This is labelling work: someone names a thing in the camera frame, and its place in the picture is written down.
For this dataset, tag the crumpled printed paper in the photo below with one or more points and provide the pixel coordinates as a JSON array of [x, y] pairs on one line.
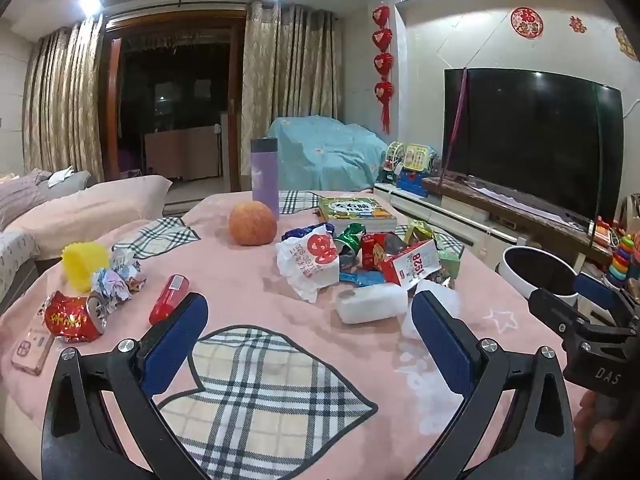
[[117, 285]]

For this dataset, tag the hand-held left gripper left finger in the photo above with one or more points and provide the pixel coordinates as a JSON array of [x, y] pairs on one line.
[[175, 345]]

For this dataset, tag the purple thermos bottle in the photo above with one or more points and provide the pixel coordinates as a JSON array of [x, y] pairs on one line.
[[265, 180]]

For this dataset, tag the white tissue packet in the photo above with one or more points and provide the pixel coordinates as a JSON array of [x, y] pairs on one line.
[[370, 305]]

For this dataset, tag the blue foil wrapper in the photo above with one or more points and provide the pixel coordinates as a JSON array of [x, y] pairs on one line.
[[360, 279]]

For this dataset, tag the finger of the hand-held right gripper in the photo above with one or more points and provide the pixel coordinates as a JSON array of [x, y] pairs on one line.
[[597, 292], [555, 312]]

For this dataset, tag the toy cash register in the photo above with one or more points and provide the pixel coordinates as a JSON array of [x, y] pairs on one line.
[[417, 165]]

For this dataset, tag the red gold wall sticker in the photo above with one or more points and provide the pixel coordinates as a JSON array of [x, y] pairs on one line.
[[626, 44]]

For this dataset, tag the white cloth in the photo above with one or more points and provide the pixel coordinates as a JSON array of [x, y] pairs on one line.
[[61, 175]]

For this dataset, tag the clear plastic bag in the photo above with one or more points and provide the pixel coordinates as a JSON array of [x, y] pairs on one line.
[[442, 297]]

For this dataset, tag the grey pillow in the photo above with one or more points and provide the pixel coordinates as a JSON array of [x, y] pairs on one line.
[[75, 185]]

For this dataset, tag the beige patterned curtain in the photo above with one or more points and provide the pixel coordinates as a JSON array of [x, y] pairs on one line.
[[60, 105], [290, 85]]

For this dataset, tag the pink striped pillow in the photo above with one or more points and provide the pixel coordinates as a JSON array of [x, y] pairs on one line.
[[20, 200]]

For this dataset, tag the round red paper-cut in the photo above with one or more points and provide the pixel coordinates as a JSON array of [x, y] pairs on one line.
[[526, 22]]

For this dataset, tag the toy ferris wheel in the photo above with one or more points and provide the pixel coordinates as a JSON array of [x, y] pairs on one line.
[[394, 160]]

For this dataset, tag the beige bag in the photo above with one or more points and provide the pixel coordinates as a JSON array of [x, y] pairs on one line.
[[630, 215]]

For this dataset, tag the small red character paper-cut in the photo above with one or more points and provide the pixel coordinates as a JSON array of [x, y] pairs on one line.
[[577, 24]]

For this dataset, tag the small red can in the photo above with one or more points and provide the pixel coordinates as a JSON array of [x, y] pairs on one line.
[[167, 300]]

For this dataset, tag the white trash bin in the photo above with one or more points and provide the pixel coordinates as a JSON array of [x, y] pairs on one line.
[[510, 275]]

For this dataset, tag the ceiling spotlight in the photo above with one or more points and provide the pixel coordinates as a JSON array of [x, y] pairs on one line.
[[90, 2]]

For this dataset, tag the crushed red can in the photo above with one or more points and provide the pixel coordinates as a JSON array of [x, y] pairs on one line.
[[70, 320]]

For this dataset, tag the yellow plastic cup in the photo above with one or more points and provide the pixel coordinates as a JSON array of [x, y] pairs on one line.
[[82, 266]]

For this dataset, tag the crushed green can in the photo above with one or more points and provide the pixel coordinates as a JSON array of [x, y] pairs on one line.
[[350, 240]]

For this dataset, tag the green snack packet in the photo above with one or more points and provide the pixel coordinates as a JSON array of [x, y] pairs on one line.
[[417, 232]]

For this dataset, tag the black television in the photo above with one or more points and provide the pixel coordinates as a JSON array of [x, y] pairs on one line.
[[525, 130]]

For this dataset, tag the red snack packet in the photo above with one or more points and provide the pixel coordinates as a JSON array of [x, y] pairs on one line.
[[372, 252]]

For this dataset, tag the pink printed blanket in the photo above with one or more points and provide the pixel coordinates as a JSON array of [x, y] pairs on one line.
[[280, 310]]

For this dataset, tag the blue plastic packet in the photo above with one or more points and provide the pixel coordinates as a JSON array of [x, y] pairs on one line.
[[297, 233]]

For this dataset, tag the red hanging heart decoration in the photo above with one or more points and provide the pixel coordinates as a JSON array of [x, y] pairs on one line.
[[382, 37]]

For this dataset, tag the sofa with pink cover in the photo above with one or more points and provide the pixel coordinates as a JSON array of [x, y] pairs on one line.
[[100, 205]]

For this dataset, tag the red apple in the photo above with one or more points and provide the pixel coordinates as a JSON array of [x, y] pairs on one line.
[[252, 224]]

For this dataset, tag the white television stand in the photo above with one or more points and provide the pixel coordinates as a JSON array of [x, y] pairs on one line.
[[450, 215]]

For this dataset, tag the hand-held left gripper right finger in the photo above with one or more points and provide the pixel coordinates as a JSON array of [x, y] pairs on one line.
[[440, 340]]

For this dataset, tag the person's right hand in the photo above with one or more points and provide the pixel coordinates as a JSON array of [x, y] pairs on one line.
[[587, 430]]

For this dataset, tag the phone in pink case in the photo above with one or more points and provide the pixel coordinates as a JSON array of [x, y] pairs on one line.
[[30, 355]]

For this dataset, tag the white red carton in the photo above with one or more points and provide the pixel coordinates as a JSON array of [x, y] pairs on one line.
[[410, 265]]

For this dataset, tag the beige balcony cabinet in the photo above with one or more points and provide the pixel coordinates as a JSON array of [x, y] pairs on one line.
[[185, 152]]

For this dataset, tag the teal cloth covered furniture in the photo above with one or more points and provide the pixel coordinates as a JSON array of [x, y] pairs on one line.
[[325, 150]]

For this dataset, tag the wooden door frame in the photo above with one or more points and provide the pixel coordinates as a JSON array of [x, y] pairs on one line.
[[112, 85]]

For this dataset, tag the white plastic bag red print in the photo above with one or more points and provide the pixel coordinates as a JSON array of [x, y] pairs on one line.
[[305, 270]]

